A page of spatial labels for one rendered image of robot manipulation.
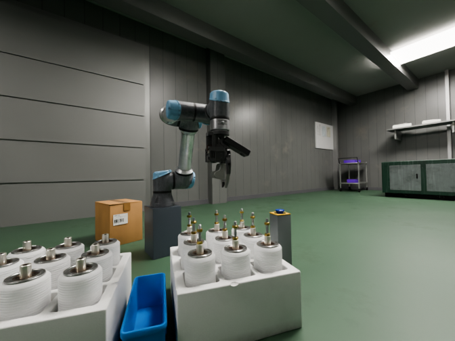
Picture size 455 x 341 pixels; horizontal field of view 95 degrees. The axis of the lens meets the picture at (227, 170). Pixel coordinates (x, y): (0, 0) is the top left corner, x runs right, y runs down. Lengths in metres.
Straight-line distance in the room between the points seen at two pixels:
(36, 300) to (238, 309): 0.51
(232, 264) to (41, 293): 0.49
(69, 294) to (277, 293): 0.56
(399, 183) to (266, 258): 4.55
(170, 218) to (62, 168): 1.95
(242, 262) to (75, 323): 0.43
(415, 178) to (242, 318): 4.64
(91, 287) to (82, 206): 2.44
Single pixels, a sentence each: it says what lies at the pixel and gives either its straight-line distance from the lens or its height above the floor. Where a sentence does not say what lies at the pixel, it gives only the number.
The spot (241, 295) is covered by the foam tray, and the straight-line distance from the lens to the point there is 0.71.
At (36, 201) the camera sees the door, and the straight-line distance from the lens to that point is 3.10.
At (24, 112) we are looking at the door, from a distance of 3.18.
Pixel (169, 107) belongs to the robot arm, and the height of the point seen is 0.75.
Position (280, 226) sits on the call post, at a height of 0.26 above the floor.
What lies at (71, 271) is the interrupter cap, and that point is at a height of 0.25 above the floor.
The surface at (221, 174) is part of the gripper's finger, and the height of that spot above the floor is 0.50.
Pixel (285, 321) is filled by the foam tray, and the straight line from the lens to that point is 0.82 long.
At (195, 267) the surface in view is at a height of 0.23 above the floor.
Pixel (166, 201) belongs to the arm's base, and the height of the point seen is 0.33.
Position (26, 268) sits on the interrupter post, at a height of 0.27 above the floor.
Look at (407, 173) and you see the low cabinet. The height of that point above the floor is 0.46.
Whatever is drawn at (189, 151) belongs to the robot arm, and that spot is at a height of 0.64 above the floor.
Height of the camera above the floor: 0.49
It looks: 1 degrees up
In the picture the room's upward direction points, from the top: 1 degrees counter-clockwise
